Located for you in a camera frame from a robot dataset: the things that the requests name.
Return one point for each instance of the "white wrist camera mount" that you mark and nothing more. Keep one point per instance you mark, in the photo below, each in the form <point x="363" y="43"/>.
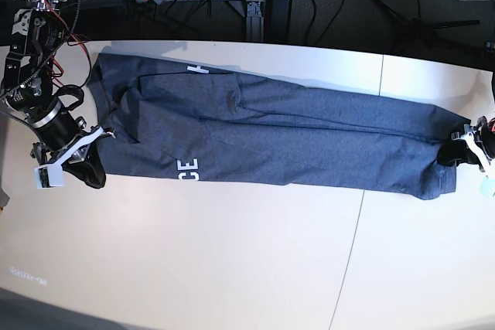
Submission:
<point x="79" y="158"/>
<point x="487" y="186"/>

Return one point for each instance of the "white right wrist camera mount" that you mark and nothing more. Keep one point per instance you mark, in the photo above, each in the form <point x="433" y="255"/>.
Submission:
<point x="79" y="158"/>

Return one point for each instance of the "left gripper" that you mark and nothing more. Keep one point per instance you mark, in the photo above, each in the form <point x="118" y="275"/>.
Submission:
<point x="457" y="151"/>

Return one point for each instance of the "black tripod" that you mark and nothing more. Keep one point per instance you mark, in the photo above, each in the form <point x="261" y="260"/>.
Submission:
<point x="407" y="31"/>

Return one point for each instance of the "aluminium mounting bracket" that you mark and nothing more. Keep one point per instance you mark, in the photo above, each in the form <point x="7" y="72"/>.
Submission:
<point x="255" y="21"/>

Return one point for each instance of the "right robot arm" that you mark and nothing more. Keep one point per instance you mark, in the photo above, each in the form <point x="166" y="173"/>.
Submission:
<point x="30" y="86"/>

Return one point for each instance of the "blue grey T-shirt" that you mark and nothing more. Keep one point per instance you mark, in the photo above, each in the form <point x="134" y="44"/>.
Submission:
<point x="172" y="123"/>

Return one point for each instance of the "black power adapter brick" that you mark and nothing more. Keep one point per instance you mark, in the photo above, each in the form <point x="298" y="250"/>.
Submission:
<point x="277" y="21"/>

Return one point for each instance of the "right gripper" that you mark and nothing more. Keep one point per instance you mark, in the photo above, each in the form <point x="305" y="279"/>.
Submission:
<point x="58" y="130"/>

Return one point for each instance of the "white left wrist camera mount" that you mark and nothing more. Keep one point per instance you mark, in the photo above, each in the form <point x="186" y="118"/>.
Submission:
<point x="487" y="186"/>

